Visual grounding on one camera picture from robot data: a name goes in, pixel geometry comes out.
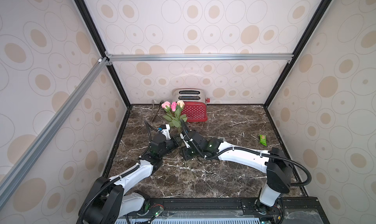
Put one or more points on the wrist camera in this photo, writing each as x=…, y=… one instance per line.
x=165, y=131
x=182, y=136

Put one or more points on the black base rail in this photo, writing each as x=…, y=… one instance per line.
x=139, y=210

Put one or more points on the metal tongs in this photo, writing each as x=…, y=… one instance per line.
x=156, y=106

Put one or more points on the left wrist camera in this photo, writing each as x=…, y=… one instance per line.
x=165, y=131

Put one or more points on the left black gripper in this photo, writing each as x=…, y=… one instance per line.
x=176, y=141

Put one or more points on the horizontal aluminium frame bar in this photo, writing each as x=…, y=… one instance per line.
x=203, y=57

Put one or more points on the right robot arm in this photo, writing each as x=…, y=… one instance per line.
x=273, y=163

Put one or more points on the green snack packet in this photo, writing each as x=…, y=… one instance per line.
x=262, y=140

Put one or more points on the pink rose bouquet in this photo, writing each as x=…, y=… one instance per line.
x=178, y=122

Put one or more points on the left aluminium frame bar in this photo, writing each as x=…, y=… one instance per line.
x=31, y=155

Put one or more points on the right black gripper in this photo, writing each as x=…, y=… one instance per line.
x=188, y=142

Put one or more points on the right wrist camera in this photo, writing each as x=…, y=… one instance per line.
x=182, y=136

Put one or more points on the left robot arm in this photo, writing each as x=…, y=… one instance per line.
x=126, y=177

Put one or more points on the red polka dot toaster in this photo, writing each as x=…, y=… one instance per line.
x=195, y=101

